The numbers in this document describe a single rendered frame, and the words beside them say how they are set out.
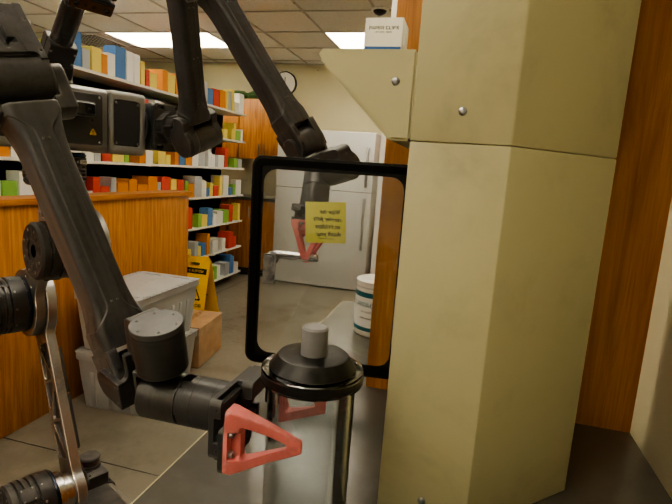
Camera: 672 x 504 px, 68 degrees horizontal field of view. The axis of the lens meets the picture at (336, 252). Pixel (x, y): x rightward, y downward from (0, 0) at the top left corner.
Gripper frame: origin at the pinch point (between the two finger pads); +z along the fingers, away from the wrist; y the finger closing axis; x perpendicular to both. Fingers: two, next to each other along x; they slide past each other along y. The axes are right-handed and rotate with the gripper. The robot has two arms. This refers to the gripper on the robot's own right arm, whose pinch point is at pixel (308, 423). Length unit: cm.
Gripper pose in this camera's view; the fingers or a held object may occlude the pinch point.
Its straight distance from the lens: 56.6
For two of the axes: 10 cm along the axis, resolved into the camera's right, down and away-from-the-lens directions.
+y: 2.5, -1.4, 9.6
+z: 9.6, 1.1, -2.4
